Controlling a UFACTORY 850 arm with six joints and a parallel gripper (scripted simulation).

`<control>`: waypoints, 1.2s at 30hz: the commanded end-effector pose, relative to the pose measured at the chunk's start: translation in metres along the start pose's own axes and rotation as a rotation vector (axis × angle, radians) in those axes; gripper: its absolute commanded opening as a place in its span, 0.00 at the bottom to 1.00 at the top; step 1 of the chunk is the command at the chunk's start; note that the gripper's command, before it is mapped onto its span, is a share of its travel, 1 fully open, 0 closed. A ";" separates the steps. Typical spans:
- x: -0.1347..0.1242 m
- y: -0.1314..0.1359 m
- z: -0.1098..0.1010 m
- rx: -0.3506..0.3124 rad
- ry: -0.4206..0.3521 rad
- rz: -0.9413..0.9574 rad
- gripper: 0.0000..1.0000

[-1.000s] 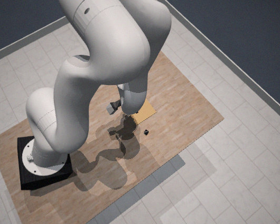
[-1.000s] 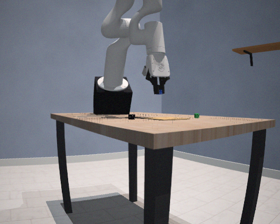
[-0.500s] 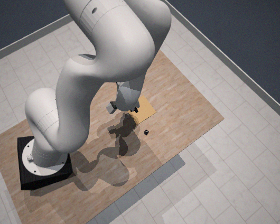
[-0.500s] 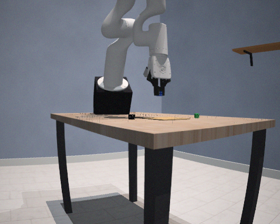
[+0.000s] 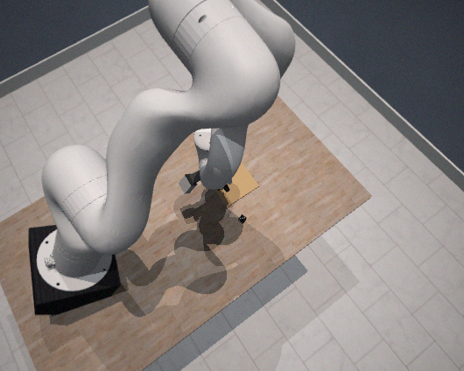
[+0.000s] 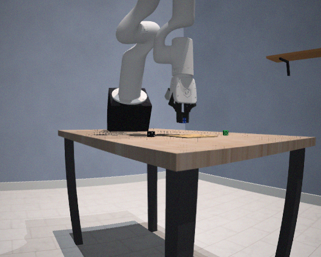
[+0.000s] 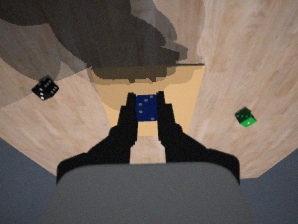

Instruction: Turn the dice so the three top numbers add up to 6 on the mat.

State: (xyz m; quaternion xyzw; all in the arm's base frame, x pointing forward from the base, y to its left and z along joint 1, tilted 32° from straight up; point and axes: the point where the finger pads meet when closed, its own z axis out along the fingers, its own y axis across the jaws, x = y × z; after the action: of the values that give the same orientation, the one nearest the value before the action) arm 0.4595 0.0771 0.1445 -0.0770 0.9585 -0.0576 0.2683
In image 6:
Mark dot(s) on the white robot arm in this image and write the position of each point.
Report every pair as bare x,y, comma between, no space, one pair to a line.
147,35

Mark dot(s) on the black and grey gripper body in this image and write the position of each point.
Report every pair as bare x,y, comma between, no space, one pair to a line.
184,89

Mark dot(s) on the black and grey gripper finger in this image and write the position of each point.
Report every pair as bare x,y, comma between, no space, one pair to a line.
178,109
187,109

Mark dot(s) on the black die with white pips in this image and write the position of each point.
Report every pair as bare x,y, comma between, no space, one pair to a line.
150,133

